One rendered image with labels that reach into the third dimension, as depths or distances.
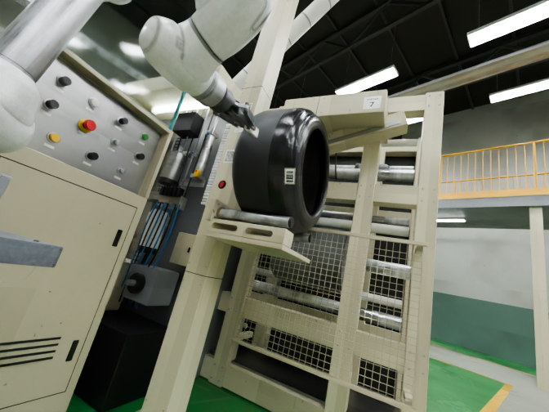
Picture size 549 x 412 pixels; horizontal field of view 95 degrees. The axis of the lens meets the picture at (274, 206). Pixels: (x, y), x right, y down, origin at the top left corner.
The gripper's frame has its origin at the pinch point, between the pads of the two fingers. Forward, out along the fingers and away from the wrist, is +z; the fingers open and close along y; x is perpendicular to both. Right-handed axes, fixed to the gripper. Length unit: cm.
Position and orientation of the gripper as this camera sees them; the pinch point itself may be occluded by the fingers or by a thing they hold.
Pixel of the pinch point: (252, 129)
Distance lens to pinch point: 90.7
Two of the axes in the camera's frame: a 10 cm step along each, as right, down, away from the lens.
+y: -8.9, -0.9, 4.4
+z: 4.2, 2.0, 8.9
